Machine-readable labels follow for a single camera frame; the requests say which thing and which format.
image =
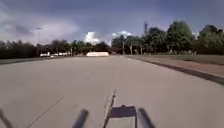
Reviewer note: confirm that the low white structure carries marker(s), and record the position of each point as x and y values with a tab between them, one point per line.
97	54

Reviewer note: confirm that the tall mast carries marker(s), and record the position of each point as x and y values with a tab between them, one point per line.
145	28

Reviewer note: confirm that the grey concrete paved ground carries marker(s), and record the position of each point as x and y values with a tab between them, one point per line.
66	86

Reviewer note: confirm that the robot's own part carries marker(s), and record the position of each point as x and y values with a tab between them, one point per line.
146	118
81	119

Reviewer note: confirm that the white vehicle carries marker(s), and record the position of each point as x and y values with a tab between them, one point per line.
45	55

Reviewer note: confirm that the row of trees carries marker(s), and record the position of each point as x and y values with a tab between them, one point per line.
180	36
20	50

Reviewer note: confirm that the dark kerb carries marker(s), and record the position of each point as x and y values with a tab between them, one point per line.
186	70

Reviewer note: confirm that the reddish paved path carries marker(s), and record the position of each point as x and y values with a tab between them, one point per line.
200	66

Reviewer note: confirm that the grass strip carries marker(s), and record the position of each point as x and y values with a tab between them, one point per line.
20	60
203	59

